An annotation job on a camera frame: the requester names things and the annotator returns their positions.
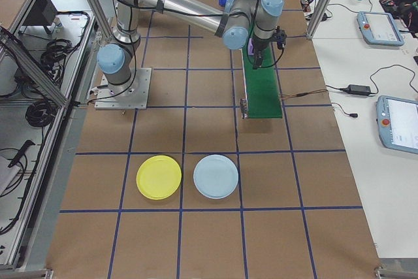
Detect light blue round plate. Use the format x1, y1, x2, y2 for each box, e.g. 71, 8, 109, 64
193, 154, 240, 200

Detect yellow round plate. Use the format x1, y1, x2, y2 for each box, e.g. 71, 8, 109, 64
135, 154, 183, 201

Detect green conveyor belt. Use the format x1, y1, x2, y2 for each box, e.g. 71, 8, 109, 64
240, 39, 283, 120

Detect black power adapter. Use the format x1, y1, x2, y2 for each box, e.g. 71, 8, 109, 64
346, 84, 372, 94

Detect blue grey teach pendant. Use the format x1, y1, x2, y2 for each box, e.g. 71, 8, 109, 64
375, 95, 418, 156
356, 10, 406, 46

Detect black control box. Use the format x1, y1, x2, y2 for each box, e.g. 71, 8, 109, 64
21, 0, 59, 28

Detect aluminium corner bar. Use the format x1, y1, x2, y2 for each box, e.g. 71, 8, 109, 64
0, 267, 53, 279
375, 265, 418, 279

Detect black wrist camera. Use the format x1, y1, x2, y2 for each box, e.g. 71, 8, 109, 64
273, 25, 288, 50

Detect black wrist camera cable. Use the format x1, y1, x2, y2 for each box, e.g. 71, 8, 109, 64
246, 46, 285, 71

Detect red brown wire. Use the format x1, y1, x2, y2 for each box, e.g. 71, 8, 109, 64
279, 89, 329, 100

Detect aluminium frame post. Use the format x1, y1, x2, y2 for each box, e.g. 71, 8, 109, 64
70, 0, 114, 40
306, 0, 347, 41

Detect black cable with plug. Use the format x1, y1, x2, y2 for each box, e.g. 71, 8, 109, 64
331, 102, 359, 119

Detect white square base plate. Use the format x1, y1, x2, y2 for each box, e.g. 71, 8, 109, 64
94, 67, 153, 110

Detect black adapter cable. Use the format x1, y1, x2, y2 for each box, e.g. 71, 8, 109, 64
326, 65, 418, 97

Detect black device with coloured wires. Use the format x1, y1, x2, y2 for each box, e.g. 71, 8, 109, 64
378, 0, 413, 18

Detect black cable coil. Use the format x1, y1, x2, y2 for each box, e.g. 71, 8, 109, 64
40, 39, 82, 71
25, 101, 56, 128

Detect V-shaped metal bar frame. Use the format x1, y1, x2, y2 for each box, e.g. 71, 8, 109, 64
0, 0, 99, 270

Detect black handle tool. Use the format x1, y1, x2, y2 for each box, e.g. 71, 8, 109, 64
8, 140, 36, 169

